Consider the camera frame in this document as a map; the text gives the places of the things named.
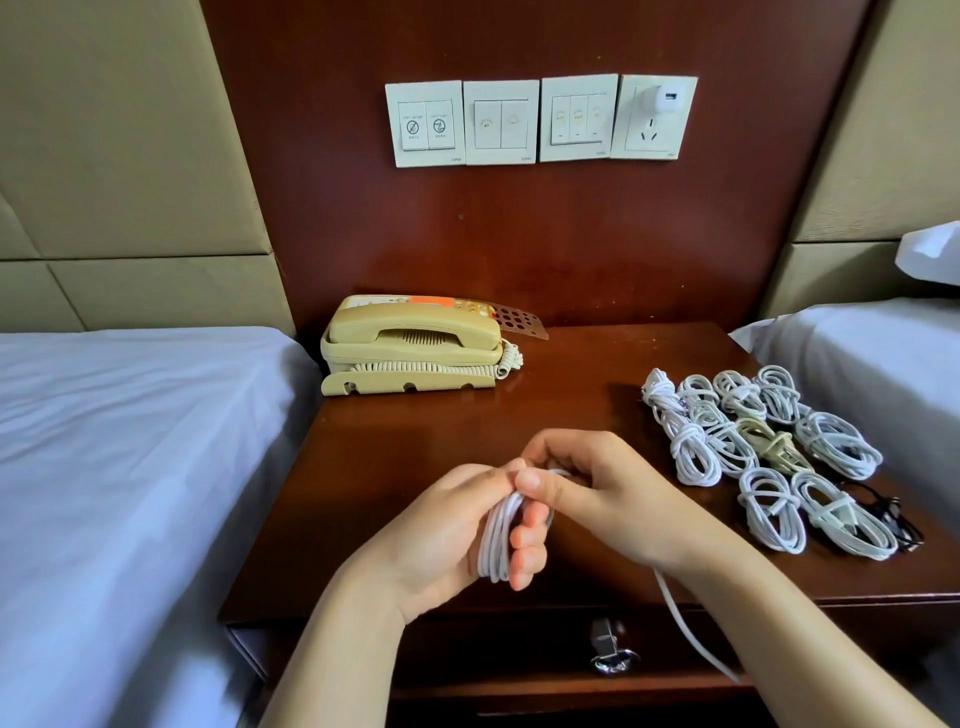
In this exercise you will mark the white triple rocker wall switch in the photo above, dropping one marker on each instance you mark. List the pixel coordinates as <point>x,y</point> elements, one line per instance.
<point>579,119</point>

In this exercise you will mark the white wall socket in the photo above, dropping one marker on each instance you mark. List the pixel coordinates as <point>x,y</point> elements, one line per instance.
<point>648,138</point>

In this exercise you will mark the white pillow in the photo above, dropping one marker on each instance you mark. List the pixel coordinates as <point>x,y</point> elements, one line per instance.
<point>933,255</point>

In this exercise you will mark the right bed white sheet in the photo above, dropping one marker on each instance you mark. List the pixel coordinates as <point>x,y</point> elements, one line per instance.
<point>900,390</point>

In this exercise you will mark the person's left hand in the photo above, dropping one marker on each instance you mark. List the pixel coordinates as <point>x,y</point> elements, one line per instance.
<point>428,548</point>

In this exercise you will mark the wooden nightstand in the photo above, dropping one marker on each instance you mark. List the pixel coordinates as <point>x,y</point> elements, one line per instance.
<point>345,495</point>

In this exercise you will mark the person's right forearm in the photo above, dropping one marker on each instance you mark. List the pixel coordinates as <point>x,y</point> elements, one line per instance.
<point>825,638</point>

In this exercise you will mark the beige padded headboard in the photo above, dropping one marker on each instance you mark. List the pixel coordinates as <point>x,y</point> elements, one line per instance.
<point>893,120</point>
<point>135,135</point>

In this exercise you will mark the left bed white sheet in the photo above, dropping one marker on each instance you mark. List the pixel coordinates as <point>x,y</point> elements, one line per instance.
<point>135,510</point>

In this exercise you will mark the dark wooden drawer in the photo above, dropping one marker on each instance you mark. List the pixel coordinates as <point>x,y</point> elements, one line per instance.
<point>495,645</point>

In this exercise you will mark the white double rocker wall switch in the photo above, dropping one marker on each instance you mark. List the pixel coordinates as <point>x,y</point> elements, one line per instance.
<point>501,123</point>

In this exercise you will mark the white plug-in charger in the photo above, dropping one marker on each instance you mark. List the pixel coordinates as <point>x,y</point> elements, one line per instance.
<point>665,99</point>

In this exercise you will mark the dark wooden wall panel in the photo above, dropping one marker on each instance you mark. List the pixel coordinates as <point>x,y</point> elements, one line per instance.
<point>525,240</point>

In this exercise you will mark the bed white sheet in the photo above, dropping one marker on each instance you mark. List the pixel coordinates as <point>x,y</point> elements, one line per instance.
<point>135,510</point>
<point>900,390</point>

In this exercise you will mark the person's right hand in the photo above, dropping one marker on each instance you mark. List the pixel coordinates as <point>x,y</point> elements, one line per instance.
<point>630,503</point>

